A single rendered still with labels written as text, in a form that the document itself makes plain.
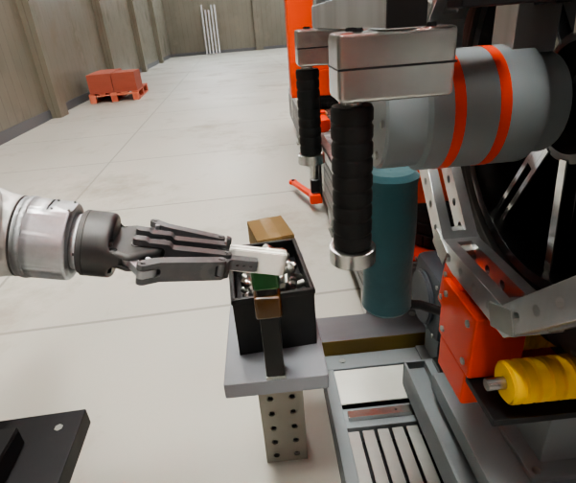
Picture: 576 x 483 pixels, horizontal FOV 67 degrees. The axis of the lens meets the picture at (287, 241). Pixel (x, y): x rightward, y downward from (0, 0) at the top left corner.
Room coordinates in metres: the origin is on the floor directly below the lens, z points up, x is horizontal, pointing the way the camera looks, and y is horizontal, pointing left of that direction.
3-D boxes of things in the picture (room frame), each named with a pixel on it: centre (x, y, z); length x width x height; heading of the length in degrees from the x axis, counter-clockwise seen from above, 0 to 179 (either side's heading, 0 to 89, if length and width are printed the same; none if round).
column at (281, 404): (0.78, 0.04, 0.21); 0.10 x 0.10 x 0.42; 2
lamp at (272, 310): (0.55, 0.04, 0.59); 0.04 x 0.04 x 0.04; 2
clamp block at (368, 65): (0.37, -0.09, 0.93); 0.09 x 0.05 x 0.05; 92
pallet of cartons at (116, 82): (8.21, 2.72, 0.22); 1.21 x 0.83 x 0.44; 5
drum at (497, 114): (0.55, -0.22, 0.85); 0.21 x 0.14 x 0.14; 92
